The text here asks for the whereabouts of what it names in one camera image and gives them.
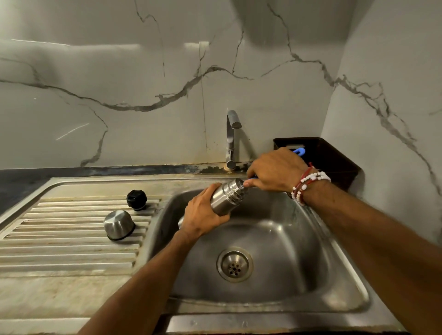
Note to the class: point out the dark brown plastic basket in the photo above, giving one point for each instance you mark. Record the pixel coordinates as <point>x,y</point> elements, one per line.
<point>333,155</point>

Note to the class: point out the person's left hand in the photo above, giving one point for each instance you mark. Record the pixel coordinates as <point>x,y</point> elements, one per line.
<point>196,217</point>

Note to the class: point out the stainless steel cup lid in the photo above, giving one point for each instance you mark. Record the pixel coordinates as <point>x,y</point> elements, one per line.
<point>118,224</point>

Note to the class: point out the stainless steel flask bottle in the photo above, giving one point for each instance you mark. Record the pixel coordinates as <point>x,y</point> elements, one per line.
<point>228,198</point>

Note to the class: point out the person's left thumb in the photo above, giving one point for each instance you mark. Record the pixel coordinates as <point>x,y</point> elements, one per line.
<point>207,195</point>

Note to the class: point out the person's right forearm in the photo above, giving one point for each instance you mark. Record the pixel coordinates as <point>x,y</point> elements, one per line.
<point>380,248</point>

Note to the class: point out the round steel drain strainer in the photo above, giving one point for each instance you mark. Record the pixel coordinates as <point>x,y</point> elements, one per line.
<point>234,264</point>

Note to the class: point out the blue bottle brush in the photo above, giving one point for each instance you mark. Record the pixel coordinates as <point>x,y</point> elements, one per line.
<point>299,151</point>

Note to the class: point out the chrome sink faucet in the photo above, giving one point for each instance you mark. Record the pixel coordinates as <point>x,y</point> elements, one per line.
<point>230,138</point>

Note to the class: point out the person's right hand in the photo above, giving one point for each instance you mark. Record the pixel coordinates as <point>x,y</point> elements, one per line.
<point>278,169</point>

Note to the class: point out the black flask stopper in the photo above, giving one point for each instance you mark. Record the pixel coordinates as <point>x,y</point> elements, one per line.
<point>136,199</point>

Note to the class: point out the stainless steel sink with drainboard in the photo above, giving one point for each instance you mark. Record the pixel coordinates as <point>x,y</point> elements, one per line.
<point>276,241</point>

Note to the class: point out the person's right thumb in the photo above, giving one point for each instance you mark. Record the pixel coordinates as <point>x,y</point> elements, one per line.
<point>251,183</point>

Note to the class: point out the person's left forearm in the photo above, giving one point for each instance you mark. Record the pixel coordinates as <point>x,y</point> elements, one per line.
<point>148,290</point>

